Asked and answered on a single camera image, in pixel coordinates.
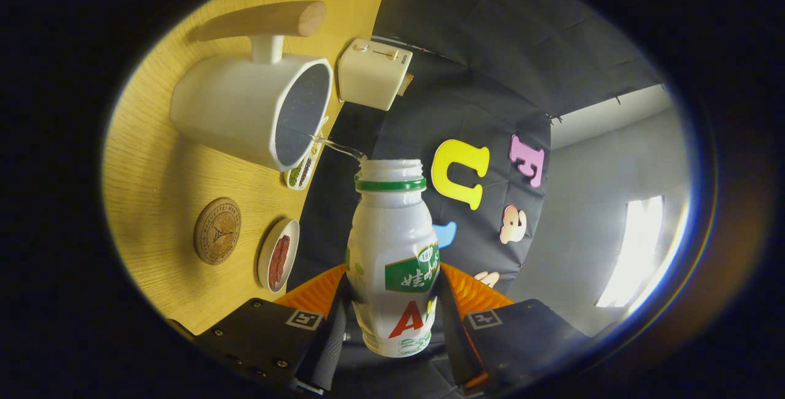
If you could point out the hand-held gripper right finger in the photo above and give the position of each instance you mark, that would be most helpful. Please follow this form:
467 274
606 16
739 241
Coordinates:
457 344

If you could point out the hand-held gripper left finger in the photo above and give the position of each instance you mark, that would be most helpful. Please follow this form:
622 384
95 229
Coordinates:
328 344

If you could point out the white juice bottle green label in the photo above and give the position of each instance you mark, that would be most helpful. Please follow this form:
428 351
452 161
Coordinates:
386 227

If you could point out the round wooden coaster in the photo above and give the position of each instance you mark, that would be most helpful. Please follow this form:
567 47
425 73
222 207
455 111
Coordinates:
218 231

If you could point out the clear poured juice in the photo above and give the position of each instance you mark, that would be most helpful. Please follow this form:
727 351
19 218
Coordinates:
337 146

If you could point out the red sausage strip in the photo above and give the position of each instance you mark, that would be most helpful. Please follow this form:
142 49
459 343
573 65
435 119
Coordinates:
284 255
274 270

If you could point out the round white plate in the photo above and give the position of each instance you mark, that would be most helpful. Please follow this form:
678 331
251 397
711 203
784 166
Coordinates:
265 255

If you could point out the white divided dish with beans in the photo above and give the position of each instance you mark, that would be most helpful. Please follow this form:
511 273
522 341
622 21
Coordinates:
297 172

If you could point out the ceiling light panel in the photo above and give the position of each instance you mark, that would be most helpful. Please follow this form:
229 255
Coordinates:
635 252

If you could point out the wooden table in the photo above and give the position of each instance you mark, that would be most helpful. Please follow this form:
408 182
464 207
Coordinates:
172 190

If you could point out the bread slice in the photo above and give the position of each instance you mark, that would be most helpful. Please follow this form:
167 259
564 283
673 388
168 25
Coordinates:
406 84

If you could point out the cream toaster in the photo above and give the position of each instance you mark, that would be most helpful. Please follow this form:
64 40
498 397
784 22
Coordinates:
371 77

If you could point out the black backdrop cloth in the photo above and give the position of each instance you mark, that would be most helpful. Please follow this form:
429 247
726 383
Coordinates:
478 49

